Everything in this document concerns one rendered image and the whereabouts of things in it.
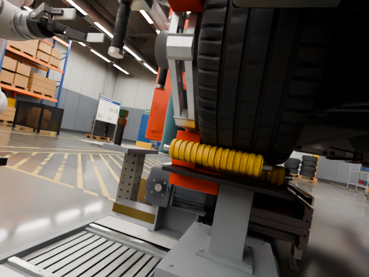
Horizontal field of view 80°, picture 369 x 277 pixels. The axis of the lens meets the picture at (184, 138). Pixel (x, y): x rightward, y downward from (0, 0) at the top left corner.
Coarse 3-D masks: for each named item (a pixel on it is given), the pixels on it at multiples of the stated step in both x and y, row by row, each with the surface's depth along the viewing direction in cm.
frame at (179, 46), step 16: (176, 16) 49; (192, 16) 48; (176, 32) 49; (192, 32) 48; (176, 48) 49; (192, 48) 48; (176, 64) 52; (192, 64) 50; (176, 80) 54; (192, 80) 53; (176, 96) 57; (192, 96) 56; (176, 112) 61; (192, 112) 59; (192, 128) 65
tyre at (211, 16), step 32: (224, 0) 40; (224, 32) 42; (256, 32) 39; (288, 32) 38; (320, 32) 36; (224, 64) 44; (256, 64) 41; (288, 64) 39; (320, 64) 38; (224, 96) 46; (256, 96) 44; (288, 96) 42; (224, 128) 52; (256, 128) 49; (288, 128) 46
